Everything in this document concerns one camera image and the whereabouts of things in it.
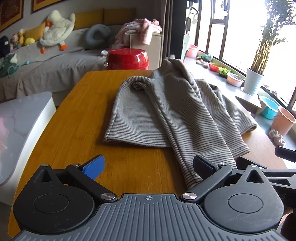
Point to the white goose plush toy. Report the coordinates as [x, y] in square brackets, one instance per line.
[57, 27]

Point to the pink doll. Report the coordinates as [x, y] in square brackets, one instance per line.
[14, 40]

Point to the beige slippers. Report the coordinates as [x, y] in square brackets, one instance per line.
[203, 63]

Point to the pile of pink clothes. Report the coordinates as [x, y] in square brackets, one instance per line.
[143, 27]

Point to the grey covered sofa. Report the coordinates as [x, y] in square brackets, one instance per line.
[57, 67]

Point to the red plastic bowl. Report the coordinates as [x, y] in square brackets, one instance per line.
[214, 68]

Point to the brown curtain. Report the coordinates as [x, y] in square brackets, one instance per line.
[173, 27]

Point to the pink plastic bucket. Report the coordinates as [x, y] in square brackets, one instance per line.
[283, 122]

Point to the black window frame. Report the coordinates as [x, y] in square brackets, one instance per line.
[223, 34]

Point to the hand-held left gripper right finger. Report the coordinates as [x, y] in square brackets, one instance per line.
[203, 168]

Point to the red framed picture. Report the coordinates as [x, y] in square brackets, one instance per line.
[44, 4]
[9, 11]

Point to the small yellow doll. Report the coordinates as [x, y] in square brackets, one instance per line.
[21, 34]

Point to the beige storage box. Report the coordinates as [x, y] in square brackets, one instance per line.
[155, 51]

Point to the grey striped sweater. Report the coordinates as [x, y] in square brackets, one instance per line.
[166, 111]

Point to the small white toy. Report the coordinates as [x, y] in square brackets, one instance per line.
[104, 53]

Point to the tray of green sprouts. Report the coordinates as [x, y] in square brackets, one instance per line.
[224, 71]

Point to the green crumpled cloth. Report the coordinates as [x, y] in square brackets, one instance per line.
[9, 67]

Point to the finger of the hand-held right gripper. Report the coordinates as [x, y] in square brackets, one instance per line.
[286, 153]
[245, 163]

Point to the white ribbed plant pot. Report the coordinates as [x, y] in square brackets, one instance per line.
[253, 81]

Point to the yellow throw pillow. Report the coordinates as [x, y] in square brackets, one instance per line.
[34, 32]

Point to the pink metal bowl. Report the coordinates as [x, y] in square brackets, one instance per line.
[234, 81]

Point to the red round stool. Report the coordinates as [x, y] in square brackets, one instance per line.
[127, 60]

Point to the yellow sofa back cushion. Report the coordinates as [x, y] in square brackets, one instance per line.
[90, 18]
[118, 17]

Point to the blue plastic basin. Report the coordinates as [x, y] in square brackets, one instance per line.
[269, 109]

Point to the tall green bamboo plant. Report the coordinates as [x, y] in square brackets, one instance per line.
[266, 46]

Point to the pink plastic basin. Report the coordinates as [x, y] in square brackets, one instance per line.
[192, 52]

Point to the fuzzy white slippers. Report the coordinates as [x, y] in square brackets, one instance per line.
[276, 138]

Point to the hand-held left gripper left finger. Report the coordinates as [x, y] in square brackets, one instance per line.
[93, 166]

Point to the green plush toy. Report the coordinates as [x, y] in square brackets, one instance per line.
[207, 58]

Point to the yellow duckling toy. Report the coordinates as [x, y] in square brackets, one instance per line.
[29, 41]

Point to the black cap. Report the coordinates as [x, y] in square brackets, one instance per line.
[3, 46]

